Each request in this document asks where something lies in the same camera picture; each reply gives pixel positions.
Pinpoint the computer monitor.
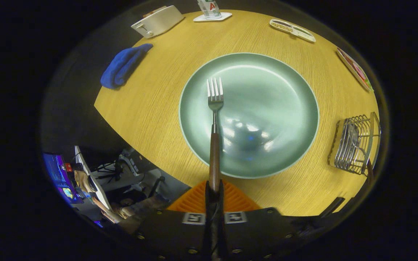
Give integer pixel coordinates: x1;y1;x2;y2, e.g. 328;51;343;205
42;152;84;205

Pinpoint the brown toast slice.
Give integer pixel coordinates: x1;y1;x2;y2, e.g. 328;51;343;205
143;6;167;18

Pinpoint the white panel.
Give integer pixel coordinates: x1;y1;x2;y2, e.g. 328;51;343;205
74;145;112;211

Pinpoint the grey equipment with cables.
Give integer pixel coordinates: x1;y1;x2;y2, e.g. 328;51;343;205
93;147;191;203

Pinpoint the white divided bean dish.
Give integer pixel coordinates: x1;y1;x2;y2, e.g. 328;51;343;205
269;18;316;43

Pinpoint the wooden-handled metal spoon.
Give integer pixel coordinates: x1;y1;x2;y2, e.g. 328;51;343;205
345;121;375;182

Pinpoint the white plate of food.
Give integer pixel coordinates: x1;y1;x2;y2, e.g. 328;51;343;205
336;47;374;92

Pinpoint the wooden-handled metal fork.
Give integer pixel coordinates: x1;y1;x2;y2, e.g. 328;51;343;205
206;77;224;192

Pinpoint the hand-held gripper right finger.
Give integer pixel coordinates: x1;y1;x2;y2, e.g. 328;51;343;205
216;179;304;260

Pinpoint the metal wire drain basket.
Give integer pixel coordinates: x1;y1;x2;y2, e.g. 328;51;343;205
328;112;381;176

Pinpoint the pale green plate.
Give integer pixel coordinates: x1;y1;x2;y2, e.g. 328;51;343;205
179;53;320;179

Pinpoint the blue folded towel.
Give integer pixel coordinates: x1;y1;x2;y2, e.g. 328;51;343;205
100;43;154;90

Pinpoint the white square coaster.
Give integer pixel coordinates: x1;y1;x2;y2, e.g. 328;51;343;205
193;12;233;22

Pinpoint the clear plastic water bottle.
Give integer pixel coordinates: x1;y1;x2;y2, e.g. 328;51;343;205
197;0;222;20

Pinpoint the tan object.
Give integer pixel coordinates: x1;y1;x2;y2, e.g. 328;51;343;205
74;170;98;193

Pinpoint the white toaster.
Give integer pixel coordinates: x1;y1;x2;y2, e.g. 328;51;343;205
131;5;185;39

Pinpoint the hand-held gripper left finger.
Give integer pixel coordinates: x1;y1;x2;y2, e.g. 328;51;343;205
136;180;213;260

